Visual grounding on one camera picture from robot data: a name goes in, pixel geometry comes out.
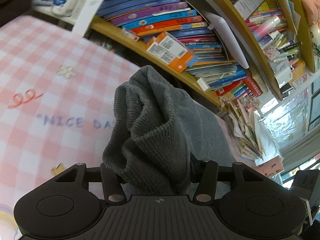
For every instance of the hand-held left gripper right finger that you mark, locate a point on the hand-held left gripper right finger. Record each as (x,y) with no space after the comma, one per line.
(207,180)

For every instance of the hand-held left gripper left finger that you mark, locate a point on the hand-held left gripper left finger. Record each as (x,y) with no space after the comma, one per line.
(110,182)

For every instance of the grey sweater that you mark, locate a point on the grey sweater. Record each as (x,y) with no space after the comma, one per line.
(150,120)

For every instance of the pink container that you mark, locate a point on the pink container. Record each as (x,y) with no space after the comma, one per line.
(270,166)

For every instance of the pile of booklets and papers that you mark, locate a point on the pile of booklets and papers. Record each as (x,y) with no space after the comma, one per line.
(246,135)

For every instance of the clear plastic sheet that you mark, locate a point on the clear plastic sheet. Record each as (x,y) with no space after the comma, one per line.
(282,122)

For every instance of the colourful bead ornament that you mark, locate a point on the colourful bead ornament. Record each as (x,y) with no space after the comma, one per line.
(250,103)

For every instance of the white charger adapter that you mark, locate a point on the white charger adapter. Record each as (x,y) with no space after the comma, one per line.
(203,84)

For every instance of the wooden bookshelf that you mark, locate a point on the wooden bookshelf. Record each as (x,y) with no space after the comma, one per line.
(186,80)

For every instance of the thick red book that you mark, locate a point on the thick red book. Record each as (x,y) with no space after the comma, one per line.
(253,86)

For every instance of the row of dark-shelf books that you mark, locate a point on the row of dark-shelf books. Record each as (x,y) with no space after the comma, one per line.
(107,46)

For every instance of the orange white carton box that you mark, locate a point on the orange white carton box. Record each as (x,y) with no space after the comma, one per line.
(175,46)
(157,51)

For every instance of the small red white box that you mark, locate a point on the small red white box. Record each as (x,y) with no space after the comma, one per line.
(130,33)

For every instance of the row of colourful books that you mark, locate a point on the row of colourful books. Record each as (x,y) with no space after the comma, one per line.
(162,12)

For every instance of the shelf of assorted books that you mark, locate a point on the shelf of assorted books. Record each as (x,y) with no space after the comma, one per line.
(262,5)

